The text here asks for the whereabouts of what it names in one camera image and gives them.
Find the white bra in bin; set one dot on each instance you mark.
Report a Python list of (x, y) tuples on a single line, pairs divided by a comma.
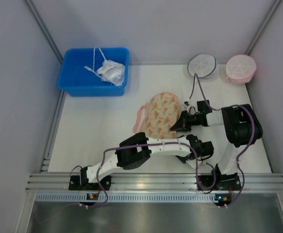
[(110, 71)]

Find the pink floral laundry bag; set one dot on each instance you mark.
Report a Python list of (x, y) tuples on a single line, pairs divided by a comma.
[(156, 117)]

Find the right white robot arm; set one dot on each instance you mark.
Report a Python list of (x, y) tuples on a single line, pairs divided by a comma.
[(242, 129)]

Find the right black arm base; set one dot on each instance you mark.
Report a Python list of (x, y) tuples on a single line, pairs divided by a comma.
[(223, 182)]

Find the pink-trimmed round mesh bag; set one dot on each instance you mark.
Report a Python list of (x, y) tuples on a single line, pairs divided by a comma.
[(240, 69)]

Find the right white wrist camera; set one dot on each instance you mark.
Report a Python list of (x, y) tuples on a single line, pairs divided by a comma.
[(187, 106)]

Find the aluminium mounting rail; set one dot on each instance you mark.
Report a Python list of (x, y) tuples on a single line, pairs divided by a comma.
[(255, 183)]

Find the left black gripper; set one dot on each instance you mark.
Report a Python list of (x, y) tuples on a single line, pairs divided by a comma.
[(188, 156)]

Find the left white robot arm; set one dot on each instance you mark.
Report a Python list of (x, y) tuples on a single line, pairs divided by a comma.
[(133, 152)]

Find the slotted grey cable duct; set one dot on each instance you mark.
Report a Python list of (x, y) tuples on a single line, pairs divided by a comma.
[(133, 197)]

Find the blue-trimmed round mesh bag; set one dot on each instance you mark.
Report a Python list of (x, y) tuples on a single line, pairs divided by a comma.
[(205, 66)]

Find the blue plastic bin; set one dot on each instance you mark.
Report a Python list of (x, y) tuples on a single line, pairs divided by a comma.
[(79, 70)]

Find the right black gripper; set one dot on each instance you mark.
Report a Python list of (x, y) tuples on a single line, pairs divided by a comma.
[(185, 119)]

